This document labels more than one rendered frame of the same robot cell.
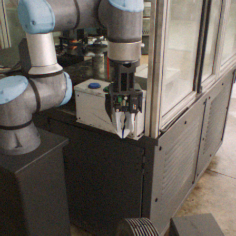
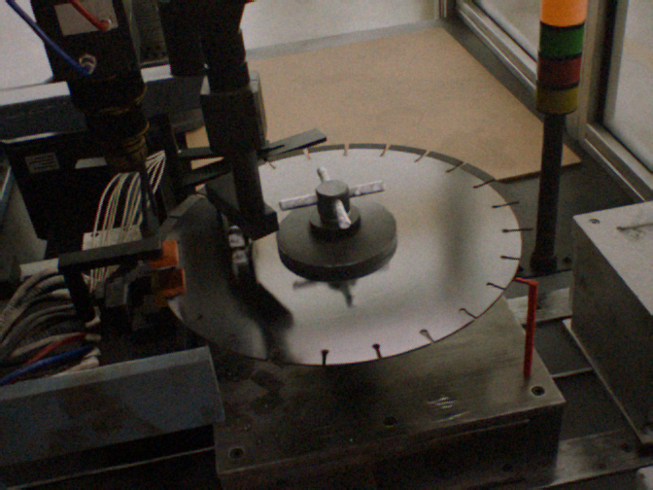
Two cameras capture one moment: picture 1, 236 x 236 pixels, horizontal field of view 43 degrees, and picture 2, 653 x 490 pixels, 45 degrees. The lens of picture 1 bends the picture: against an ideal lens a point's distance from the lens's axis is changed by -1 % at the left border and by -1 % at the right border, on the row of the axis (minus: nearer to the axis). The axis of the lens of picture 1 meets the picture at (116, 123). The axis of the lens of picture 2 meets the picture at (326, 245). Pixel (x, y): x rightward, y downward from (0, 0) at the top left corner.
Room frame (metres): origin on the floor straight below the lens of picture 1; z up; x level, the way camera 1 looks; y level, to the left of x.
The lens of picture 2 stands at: (1.02, 0.48, 1.37)
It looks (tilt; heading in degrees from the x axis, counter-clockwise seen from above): 36 degrees down; 321
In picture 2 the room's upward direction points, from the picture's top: 7 degrees counter-clockwise
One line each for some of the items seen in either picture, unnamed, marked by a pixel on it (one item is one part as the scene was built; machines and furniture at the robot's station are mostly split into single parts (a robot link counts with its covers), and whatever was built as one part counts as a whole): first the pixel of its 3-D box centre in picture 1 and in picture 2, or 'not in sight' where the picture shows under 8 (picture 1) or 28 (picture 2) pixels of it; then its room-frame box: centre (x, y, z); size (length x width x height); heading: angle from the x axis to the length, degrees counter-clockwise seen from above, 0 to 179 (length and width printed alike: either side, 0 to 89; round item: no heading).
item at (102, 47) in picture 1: (97, 45); (335, 226); (1.48, 0.09, 0.96); 0.11 x 0.11 x 0.03
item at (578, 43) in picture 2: not in sight; (561, 35); (1.45, -0.21, 1.05); 0.05 x 0.04 x 0.03; 147
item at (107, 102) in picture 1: (114, 105); not in sight; (0.69, 0.00, 0.99); 0.05 x 0.02 x 0.09; 96
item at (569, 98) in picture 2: not in sight; (556, 93); (1.45, -0.21, 0.98); 0.05 x 0.04 x 0.03; 147
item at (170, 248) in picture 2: (67, 44); (125, 280); (1.58, 0.26, 0.95); 0.10 x 0.03 x 0.07; 57
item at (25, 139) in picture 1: (16, 131); not in sight; (0.90, 0.34, 0.80); 0.15 x 0.15 x 0.10
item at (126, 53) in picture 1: (125, 50); not in sight; (0.67, -0.02, 1.13); 0.08 x 0.08 x 0.05
